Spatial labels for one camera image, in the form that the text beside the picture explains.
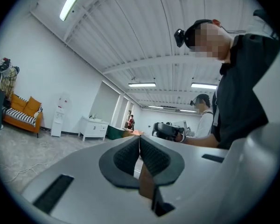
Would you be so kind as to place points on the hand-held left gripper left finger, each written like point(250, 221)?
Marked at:
point(84, 183)

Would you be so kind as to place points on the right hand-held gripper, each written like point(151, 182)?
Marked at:
point(180, 134)

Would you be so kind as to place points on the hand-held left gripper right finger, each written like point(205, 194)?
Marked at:
point(212, 176)

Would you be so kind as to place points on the person's right forearm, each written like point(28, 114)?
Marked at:
point(200, 141)

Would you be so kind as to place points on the ceiling light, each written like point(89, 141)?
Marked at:
point(188, 111)
point(155, 107)
point(204, 86)
point(72, 1)
point(142, 85)

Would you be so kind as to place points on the dark green bathtub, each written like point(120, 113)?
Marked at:
point(114, 132)

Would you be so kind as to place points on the oval wooden coffee table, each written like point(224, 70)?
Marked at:
point(147, 183)

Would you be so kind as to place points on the white vanity cabinet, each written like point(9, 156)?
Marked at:
point(93, 128)

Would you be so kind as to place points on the white water dispenser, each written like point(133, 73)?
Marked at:
point(58, 120)

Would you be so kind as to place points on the orange sofa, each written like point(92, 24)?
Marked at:
point(21, 122)

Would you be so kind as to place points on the person's black clothing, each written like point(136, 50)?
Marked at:
point(242, 90)

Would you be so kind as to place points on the black white striped blanket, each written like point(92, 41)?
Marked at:
point(19, 116)

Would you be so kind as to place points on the orange cushion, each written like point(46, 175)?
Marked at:
point(32, 105)

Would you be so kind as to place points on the person's head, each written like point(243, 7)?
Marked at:
point(210, 39)

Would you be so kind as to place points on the black head camera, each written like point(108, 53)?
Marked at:
point(180, 37)

